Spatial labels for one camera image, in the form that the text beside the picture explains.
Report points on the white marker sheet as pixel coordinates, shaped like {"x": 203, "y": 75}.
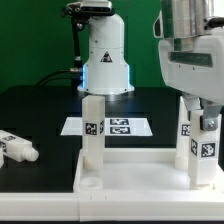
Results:
{"x": 113, "y": 127}

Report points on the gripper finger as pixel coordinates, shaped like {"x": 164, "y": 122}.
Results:
{"x": 209, "y": 118}
{"x": 190, "y": 103}

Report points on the black camera stand pole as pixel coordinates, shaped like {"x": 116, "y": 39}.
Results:
{"x": 77, "y": 78}

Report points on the white desk top tray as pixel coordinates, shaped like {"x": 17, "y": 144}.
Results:
{"x": 133, "y": 169}

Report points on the black camera on stand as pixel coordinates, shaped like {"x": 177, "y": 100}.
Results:
{"x": 89, "y": 7}

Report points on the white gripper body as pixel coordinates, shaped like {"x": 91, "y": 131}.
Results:
{"x": 191, "y": 53}

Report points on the white front fence bar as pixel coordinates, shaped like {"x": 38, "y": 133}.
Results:
{"x": 118, "y": 206}

